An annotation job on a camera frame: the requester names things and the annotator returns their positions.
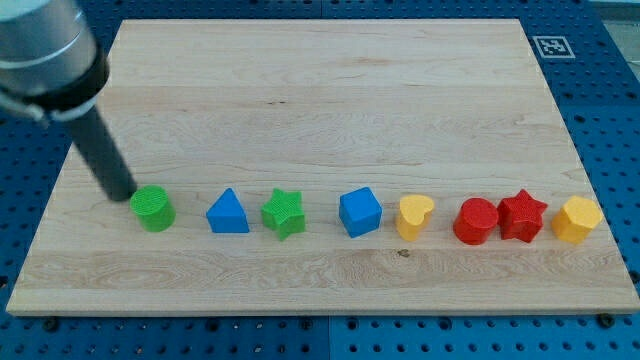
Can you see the green cylinder block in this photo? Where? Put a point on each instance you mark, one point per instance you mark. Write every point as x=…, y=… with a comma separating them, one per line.
x=153, y=208

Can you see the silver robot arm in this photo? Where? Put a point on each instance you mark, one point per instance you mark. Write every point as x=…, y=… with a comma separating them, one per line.
x=52, y=66

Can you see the wooden board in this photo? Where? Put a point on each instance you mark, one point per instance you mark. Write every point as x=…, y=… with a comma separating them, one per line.
x=447, y=109

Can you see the green star block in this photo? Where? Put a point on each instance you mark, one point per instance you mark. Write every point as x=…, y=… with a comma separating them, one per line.
x=283, y=213

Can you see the blue cube block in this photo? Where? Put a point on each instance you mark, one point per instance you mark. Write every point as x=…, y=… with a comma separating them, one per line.
x=360, y=212

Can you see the yellow heart block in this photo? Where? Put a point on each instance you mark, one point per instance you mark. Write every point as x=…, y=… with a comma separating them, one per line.
x=414, y=214

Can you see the blue triangle block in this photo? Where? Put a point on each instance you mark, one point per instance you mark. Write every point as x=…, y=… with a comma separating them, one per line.
x=227, y=215

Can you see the red cylinder block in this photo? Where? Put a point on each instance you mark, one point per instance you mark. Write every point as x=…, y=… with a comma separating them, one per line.
x=476, y=220

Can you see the red star block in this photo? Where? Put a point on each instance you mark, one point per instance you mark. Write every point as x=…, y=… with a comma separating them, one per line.
x=521, y=217

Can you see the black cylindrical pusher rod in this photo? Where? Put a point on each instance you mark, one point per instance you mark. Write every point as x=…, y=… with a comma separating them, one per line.
x=98, y=149

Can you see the yellow hexagon block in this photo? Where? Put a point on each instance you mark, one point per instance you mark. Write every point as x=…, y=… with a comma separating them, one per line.
x=576, y=219

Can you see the white fiducial marker tag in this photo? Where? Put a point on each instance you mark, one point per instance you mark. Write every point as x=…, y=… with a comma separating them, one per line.
x=553, y=47

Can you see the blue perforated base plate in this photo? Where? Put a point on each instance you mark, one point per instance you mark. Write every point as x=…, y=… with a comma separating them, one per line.
x=598, y=95

